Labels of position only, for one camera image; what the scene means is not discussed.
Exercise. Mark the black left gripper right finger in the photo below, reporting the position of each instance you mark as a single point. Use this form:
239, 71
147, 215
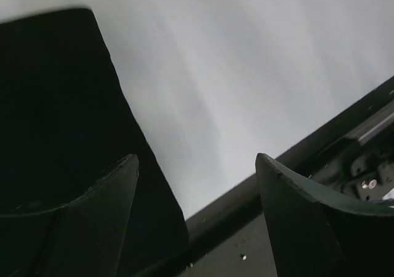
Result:
316, 231

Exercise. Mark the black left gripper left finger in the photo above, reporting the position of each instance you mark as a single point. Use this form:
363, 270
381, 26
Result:
81, 237

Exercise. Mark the black garment pile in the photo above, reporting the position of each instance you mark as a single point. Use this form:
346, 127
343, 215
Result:
65, 121

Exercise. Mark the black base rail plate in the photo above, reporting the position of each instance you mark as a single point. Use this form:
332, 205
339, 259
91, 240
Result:
351, 154

